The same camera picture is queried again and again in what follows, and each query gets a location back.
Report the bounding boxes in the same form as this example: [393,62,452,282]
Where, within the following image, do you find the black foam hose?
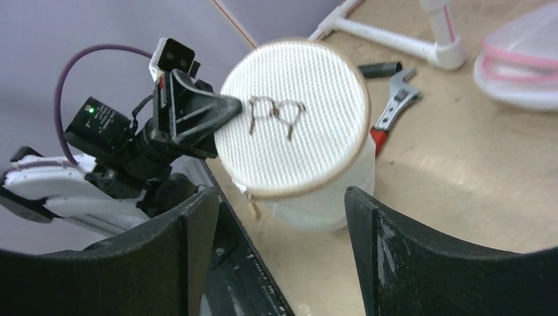
[358,61,404,80]

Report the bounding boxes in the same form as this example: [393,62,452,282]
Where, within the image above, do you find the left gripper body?
[130,72,218,174]

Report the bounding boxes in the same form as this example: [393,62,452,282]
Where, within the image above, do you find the red-handled adjustable wrench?
[370,68,422,156]

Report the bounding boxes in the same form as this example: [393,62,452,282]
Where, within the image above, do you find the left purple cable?
[53,43,153,167]

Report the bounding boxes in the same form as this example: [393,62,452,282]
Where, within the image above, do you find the pink-trimmed mesh laundry bag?
[473,2,557,111]

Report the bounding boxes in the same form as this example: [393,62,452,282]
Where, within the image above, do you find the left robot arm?
[1,70,242,223]

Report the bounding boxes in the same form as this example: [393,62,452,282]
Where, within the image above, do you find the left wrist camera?
[149,38,201,82]

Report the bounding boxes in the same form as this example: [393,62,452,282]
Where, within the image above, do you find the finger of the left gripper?
[170,69,243,148]

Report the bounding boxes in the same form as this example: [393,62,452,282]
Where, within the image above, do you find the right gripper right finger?
[344,186,557,315]

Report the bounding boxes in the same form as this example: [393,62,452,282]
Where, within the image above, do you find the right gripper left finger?
[1,188,219,315]

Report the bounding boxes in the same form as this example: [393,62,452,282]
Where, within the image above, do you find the white PVC pipe frame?
[211,0,467,72]

